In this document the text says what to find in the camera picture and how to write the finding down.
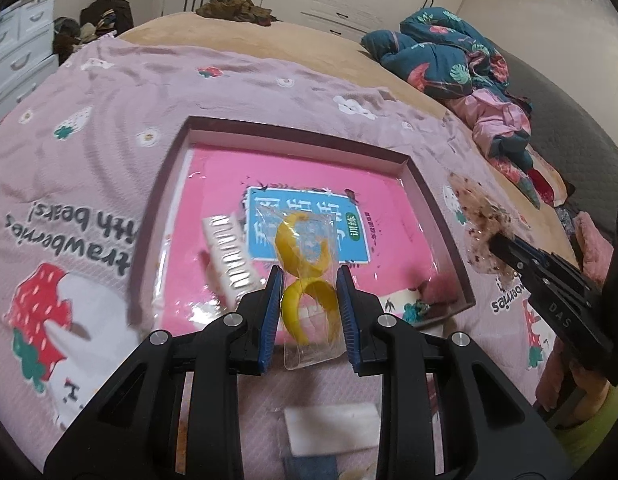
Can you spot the grey padded sofa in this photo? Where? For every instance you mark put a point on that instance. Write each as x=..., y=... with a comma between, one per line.
x=579, y=135

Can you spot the pink plush cloth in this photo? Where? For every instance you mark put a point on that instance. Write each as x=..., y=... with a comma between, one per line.
x=589, y=245

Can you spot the teal floral quilt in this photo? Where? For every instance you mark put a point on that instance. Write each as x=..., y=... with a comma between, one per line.
x=439, y=60

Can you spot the dark clothes pile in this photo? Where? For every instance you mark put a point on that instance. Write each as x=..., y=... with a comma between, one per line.
x=104, y=17

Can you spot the pink speckled sheer scrunchie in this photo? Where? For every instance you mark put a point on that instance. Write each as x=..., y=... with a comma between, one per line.
x=479, y=220

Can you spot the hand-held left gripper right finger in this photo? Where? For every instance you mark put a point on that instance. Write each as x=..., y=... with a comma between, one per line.
x=346, y=320

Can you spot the tan bed sheet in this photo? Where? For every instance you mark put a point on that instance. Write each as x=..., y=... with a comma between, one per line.
x=314, y=45

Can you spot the person's right hand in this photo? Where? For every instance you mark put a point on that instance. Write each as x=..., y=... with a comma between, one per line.
x=556, y=370

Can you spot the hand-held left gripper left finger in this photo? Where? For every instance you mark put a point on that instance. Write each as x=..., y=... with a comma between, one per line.
x=269, y=320

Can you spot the pink garment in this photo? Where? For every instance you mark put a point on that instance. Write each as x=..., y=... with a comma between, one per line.
x=489, y=115

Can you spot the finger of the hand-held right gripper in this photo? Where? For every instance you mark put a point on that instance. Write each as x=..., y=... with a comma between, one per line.
x=514, y=252

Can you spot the white drawer dresser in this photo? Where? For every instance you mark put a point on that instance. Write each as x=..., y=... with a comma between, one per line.
x=19, y=35

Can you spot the pink strawberry print blanket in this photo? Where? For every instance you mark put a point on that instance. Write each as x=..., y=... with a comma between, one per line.
x=89, y=160

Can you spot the white hair claw clip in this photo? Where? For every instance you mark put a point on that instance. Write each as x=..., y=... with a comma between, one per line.
x=229, y=255

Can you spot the shallow purple cardboard box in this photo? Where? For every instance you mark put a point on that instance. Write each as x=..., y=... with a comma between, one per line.
x=159, y=210

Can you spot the brown clothes pile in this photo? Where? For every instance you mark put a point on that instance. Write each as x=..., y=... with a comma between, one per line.
x=234, y=10

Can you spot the small blue box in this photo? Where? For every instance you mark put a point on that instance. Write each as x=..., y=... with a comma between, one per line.
x=309, y=467

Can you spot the yellow hoop earrings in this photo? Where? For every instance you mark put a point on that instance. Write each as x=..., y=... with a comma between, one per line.
x=294, y=240

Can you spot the white pad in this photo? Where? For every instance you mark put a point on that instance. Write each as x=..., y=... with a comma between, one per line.
x=329, y=425

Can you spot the person's right forearm green sleeve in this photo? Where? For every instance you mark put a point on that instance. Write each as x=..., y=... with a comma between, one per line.
x=599, y=445

